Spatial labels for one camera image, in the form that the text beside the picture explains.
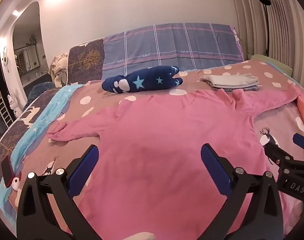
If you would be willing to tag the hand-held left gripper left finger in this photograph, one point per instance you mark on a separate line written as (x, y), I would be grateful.
(84, 170)

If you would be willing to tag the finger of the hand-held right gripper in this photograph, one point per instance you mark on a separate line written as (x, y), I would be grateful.
(276, 152)
(301, 142)

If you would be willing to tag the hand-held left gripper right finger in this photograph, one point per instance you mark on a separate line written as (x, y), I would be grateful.
(214, 167)

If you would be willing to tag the pink long-sleeved shirt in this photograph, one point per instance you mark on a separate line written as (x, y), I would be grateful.
(154, 135)

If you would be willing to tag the beige clothes pile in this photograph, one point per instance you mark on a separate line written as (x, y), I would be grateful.
(58, 70)

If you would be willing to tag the red phone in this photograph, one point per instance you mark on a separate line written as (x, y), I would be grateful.
(7, 171)

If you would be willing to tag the green pillow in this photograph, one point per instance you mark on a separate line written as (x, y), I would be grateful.
(279, 65)

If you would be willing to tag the folded white garment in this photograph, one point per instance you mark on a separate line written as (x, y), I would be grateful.
(229, 80)

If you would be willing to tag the dark blue fuzzy blanket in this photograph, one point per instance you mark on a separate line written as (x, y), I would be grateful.
(39, 90)

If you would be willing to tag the white cat figurine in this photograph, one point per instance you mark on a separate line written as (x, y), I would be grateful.
(14, 105)

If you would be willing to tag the ladder shelf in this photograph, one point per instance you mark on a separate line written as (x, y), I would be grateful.
(2, 112)

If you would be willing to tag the navy star print garment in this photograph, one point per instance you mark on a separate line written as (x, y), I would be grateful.
(142, 80)

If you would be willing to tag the purple tree print pillow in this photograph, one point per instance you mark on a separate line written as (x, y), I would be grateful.
(87, 60)

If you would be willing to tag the beige curtain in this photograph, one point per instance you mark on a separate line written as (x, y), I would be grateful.
(286, 30)

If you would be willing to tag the purple plaid pillow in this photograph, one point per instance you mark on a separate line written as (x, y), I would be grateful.
(166, 45)

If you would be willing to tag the panda wall decoration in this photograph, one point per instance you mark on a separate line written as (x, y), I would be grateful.
(4, 57)

